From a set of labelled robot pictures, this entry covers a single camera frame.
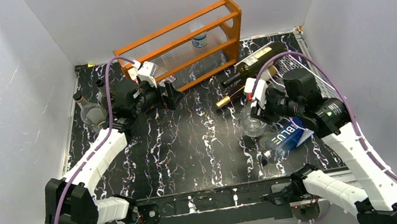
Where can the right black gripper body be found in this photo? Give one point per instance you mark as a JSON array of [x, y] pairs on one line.
[[271, 113]]

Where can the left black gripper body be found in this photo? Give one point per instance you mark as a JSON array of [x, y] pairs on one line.
[[168, 101]]

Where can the brown wine bottle silver cap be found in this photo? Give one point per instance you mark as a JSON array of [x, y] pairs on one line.
[[102, 95]]

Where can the clear glass bottle black cap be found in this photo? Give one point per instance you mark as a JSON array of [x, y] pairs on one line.
[[92, 114]]

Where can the clear round glass bottle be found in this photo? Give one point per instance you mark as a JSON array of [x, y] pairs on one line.
[[251, 127]]

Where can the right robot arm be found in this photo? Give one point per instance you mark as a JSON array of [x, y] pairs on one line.
[[374, 201]]

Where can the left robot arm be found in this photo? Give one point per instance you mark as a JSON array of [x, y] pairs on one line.
[[69, 200]]

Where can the blue square glass bottle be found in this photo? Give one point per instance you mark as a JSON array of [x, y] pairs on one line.
[[276, 145]]

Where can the gold capped dark bottle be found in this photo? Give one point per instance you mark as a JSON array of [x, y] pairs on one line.
[[238, 92]]

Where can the dark green wine bottle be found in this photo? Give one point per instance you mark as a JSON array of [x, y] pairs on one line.
[[251, 65]]

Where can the orange wooden shelf rack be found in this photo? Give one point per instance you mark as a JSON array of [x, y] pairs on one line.
[[170, 48]]

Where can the marker pen pack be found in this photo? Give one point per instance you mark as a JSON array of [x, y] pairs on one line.
[[170, 79]]

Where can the white red small box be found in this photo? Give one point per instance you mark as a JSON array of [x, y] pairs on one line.
[[133, 74]]

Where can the small blue labelled jar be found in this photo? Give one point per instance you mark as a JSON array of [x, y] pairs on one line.
[[200, 40]]

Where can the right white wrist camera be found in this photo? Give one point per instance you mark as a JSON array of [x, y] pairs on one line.
[[255, 92]]

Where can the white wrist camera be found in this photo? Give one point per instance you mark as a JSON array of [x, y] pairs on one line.
[[146, 71], [255, 92]]

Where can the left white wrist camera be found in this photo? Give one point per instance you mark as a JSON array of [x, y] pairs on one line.
[[146, 71]]

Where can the black metal base rail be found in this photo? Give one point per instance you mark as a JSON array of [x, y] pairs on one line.
[[244, 202]]

